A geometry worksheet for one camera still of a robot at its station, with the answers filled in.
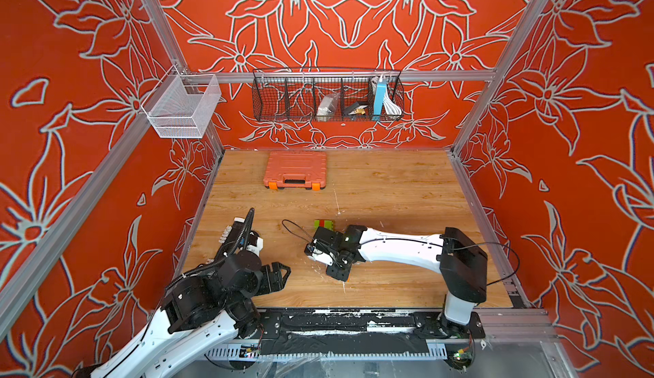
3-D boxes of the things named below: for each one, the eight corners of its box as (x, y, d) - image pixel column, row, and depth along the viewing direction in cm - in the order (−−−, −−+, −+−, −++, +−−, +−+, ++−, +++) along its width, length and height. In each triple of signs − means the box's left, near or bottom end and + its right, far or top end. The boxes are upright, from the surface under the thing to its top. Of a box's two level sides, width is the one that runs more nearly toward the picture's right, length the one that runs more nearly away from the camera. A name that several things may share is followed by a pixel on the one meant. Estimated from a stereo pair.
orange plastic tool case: (265, 190, 107) (262, 182, 103) (271, 158, 119) (269, 150, 115) (326, 190, 107) (326, 182, 103) (326, 158, 119) (326, 150, 115)
